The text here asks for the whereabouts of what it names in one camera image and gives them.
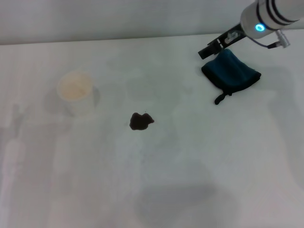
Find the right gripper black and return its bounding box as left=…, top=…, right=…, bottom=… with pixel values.
left=198, top=23, right=248, bottom=60

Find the blue rag with black trim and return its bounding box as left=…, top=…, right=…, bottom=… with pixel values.
left=201, top=48, right=262, bottom=106

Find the white paper cup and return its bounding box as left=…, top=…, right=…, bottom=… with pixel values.
left=57, top=70, right=101, bottom=117

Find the black water stain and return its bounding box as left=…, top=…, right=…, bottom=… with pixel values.
left=129, top=112, right=155, bottom=131

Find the right arm grey cable connector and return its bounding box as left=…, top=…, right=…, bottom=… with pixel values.
left=250, top=29, right=292, bottom=49

